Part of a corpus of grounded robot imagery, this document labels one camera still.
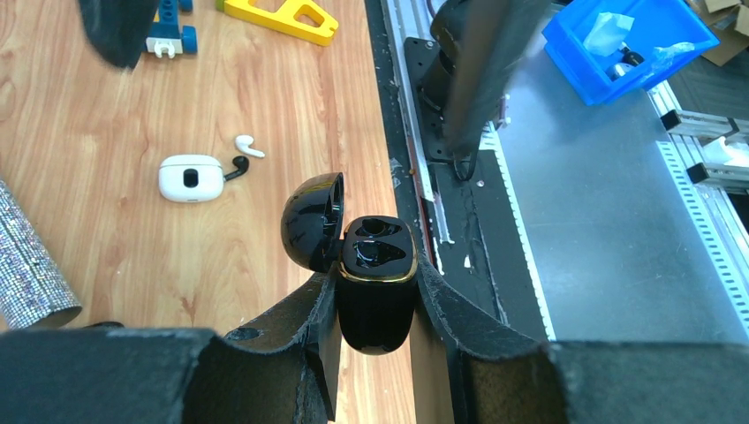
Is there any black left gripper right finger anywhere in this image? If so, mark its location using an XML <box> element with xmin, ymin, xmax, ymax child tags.
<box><xmin>410</xmin><ymin>258</ymin><xmax>748</xmax><ymax>423</ymax></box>

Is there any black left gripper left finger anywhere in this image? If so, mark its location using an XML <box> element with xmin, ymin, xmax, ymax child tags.
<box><xmin>1</xmin><ymin>274</ymin><xmax>341</xmax><ymax>423</ymax></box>

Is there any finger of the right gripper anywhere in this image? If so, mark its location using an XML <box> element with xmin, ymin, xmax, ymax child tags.
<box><xmin>442</xmin><ymin>1</ymin><xmax>551</xmax><ymax>157</ymax></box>
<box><xmin>77</xmin><ymin>0</ymin><xmax>159</xmax><ymax>69</ymax></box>

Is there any black earbud charging case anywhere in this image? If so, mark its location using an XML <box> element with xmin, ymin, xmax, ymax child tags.
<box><xmin>280</xmin><ymin>172</ymin><xmax>418</xmax><ymax>355</ymax></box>

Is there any black earbud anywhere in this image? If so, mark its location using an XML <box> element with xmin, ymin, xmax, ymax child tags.
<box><xmin>223</xmin><ymin>155</ymin><xmax>250</xmax><ymax>182</ymax></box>

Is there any white earbud charging case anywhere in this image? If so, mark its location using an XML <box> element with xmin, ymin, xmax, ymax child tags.
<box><xmin>158</xmin><ymin>154</ymin><xmax>224</xmax><ymax>203</ymax></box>

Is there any blue toy car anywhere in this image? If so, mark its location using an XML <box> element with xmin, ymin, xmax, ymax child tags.
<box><xmin>143</xmin><ymin>0</ymin><xmax>198</xmax><ymax>59</ymax></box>

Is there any blue plastic bin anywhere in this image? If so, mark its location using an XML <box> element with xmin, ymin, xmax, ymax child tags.
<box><xmin>542</xmin><ymin>1</ymin><xmax>719</xmax><ymax>105</ymax></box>

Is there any white earbud right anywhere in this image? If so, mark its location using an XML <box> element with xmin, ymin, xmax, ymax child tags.
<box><xmin>234</xmin><ymin>134</ymin><xmax>266</xmax><ymax>159</ymax></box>

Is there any yellow plastic triangle toy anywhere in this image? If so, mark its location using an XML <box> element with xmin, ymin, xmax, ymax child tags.
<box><xmin>215</xmin><ymin>0</ymin><xmax>339</xmax><ymax>47</ymax></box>

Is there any silver glitter microphone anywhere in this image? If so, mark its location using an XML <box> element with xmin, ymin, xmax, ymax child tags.
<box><xmin>1</xmin><ymin>182</ymin><xmax>82</xmax><ymax>330</ymax></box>

